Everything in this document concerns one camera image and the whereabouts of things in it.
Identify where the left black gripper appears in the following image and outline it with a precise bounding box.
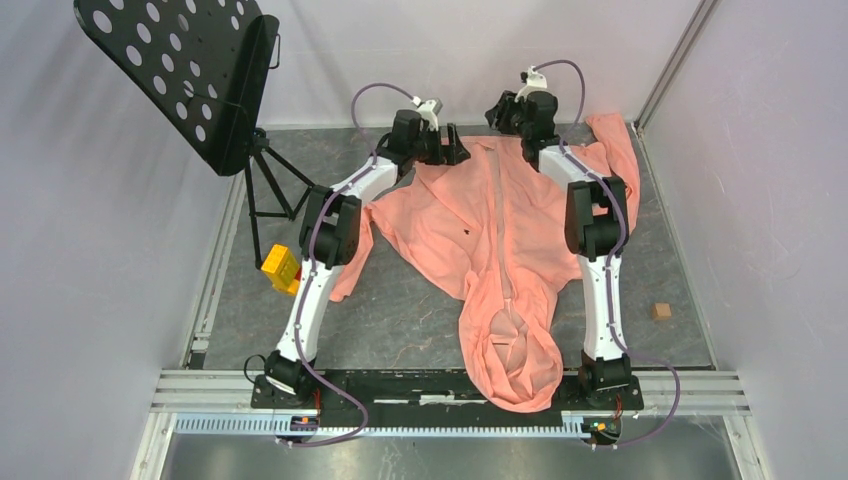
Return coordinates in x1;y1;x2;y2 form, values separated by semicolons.
409;124;471;167

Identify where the salmon pink zip jacket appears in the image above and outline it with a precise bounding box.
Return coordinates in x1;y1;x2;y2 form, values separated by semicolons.
329;113;643;415

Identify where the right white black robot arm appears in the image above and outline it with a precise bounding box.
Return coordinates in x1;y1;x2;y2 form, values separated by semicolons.
485;90;632;408

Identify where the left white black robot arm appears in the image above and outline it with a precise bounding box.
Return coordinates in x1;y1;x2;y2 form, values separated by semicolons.
260;100;470;408

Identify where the yellow and red toy block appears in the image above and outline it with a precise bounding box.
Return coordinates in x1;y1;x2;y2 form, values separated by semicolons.
260;244;302;296

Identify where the small wooden cube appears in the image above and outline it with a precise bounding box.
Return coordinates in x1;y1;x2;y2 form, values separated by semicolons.
650;302;673;321

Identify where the black perforated music stand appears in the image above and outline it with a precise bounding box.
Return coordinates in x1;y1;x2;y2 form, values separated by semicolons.
73;0;318;265

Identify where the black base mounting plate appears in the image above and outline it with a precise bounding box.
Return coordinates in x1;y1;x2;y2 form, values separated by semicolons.
250;368;645;429

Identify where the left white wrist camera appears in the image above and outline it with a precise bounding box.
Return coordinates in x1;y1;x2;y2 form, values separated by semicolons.
411;96;443;131

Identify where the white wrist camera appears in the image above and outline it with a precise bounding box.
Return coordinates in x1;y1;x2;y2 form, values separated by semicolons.
516;66;548;101
411;96;443;131

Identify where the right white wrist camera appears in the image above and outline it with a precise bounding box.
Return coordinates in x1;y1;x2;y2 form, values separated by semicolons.
516;66;548;101

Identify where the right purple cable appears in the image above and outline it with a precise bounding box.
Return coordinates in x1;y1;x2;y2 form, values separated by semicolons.
533;59;682;450

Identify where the purple cable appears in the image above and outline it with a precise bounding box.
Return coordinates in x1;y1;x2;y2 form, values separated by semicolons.
278;82;419;450
533;59;682;450

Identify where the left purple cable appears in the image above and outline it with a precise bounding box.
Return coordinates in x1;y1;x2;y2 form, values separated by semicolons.
278;82;419;450

